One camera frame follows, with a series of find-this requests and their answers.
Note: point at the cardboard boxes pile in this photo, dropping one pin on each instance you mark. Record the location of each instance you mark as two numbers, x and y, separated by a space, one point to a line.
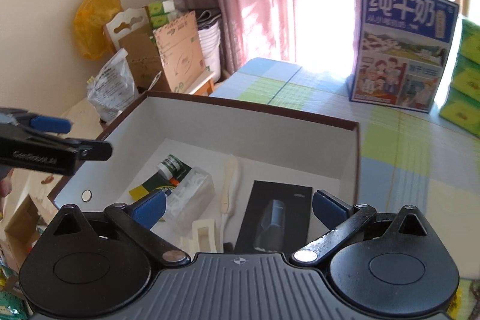
163 48

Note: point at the clear plastic box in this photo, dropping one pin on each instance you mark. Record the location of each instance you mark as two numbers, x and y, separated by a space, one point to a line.
189 200

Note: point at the black Flyco shaver box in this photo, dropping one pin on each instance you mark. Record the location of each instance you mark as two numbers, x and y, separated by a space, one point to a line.
276 219

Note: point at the white printed plastic bag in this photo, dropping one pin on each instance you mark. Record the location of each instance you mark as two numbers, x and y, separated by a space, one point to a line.
113 89

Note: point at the brown storage box white interior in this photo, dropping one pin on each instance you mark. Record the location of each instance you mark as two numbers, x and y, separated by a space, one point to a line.
271 143

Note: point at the yellow plastic bag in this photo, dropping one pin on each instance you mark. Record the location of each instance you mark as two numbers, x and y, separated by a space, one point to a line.
88 23

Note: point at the green card package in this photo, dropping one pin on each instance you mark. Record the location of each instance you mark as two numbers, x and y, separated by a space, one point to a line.
155 182

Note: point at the person hand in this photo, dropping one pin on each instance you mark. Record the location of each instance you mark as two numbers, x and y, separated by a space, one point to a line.
5 183

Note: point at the plaid tablecloth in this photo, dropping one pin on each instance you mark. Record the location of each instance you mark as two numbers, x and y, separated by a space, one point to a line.
406 157

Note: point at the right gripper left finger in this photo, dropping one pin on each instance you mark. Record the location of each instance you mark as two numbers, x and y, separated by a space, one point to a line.
136 221

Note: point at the green tissue pack stack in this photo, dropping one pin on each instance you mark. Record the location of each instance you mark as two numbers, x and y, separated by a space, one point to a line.
462 104

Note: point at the blue milk carton box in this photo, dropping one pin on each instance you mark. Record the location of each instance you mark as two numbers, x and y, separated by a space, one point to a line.
401 49

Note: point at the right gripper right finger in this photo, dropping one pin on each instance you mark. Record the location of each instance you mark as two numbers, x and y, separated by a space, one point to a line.
344 221

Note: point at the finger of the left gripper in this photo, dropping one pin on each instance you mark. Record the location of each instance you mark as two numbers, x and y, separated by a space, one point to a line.
94 150
50 124

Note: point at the white cap medicine bottle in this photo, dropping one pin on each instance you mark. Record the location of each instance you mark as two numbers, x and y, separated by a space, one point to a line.
171 167

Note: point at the cream white hair claw clip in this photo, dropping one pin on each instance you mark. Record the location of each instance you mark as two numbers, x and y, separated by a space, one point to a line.
203 238

